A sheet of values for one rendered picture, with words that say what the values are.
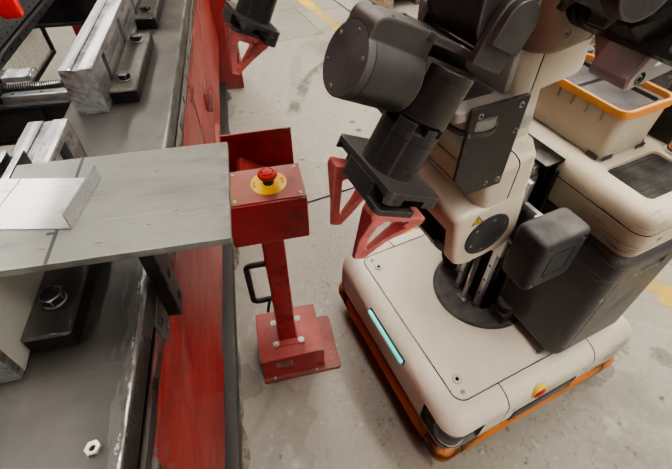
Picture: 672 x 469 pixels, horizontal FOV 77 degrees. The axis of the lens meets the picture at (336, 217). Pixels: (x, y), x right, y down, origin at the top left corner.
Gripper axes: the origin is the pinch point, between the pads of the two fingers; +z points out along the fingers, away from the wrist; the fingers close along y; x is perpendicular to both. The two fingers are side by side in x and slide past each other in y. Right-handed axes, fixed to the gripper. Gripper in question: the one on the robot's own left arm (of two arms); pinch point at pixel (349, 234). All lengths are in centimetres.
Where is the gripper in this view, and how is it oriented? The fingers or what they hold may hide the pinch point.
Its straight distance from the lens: 45.8
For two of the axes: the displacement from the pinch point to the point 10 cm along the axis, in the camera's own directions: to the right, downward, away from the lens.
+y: 4.3, 6.4, -6.4
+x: 8.0, 0.5, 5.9
